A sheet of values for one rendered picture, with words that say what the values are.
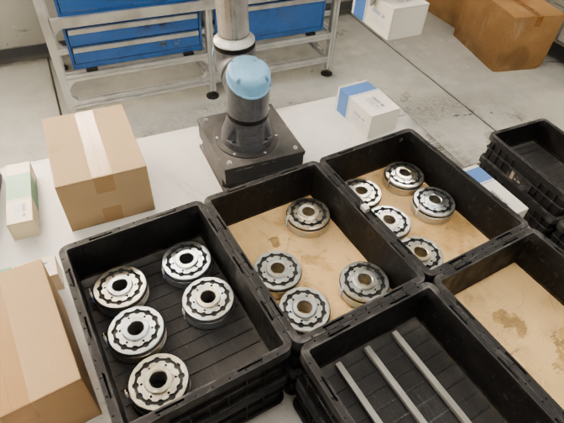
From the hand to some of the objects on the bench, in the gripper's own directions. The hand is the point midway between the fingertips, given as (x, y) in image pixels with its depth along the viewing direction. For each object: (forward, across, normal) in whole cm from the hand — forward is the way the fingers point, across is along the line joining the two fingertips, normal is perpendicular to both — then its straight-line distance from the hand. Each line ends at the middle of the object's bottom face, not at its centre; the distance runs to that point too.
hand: (389, 2), depth 136 cm
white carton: (+41, +5, -52) cm, 67 cm away
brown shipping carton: (+41, -115, -54) cm, 133 cm away
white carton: (+41, 0, 0) cm, 41 cm away
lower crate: (+41, -84, -62) cm, 112 cm away
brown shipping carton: (+41, -90, -2) cm, 99 cm away
